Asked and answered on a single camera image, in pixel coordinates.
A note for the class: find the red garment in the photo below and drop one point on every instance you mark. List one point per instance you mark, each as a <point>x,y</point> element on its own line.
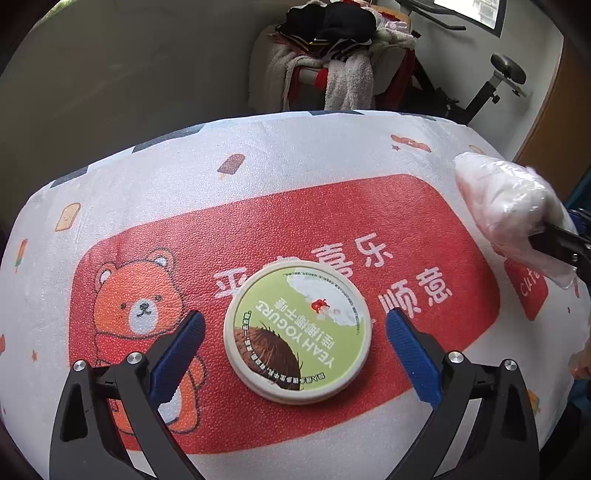
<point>406,78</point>

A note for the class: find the beige chair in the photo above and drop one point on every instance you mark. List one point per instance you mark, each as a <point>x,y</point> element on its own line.
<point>397,69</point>

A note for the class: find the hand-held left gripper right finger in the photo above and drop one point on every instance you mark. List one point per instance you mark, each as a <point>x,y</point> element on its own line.
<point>411,360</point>

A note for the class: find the person's right hand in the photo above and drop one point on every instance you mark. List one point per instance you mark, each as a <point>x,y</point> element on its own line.
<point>582,360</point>

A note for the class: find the white fluffy garment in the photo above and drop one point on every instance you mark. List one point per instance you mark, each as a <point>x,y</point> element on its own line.
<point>392,32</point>

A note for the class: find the patterned tablecloth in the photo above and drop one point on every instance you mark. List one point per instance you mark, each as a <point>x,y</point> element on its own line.
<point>152,144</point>

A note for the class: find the black garment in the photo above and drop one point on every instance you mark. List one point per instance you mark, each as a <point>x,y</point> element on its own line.
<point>341,23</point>

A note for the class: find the small dark framed window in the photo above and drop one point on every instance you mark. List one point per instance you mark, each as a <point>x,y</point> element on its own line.
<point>485,11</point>

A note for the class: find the black exercise bike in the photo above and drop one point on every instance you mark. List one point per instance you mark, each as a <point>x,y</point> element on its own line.
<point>475,104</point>

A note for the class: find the round green yogurt lid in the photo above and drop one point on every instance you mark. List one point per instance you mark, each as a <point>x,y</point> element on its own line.
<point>295,337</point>

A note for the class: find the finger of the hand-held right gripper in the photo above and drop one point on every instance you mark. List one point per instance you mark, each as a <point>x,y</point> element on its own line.
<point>558,254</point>
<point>568,234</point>

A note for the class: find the wooden door panel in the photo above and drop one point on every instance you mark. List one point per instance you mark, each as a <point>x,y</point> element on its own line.
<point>554,106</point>

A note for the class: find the printed white table cover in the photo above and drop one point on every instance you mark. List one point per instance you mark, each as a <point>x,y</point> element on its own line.
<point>323,152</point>

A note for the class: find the clear plastic bag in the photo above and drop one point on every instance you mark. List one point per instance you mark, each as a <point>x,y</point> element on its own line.
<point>503,203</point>

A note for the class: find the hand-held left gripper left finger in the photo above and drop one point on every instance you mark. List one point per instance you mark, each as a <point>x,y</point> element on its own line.
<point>180,350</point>

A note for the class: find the white fluffy towel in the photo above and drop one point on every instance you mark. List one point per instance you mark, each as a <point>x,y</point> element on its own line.
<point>351,83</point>

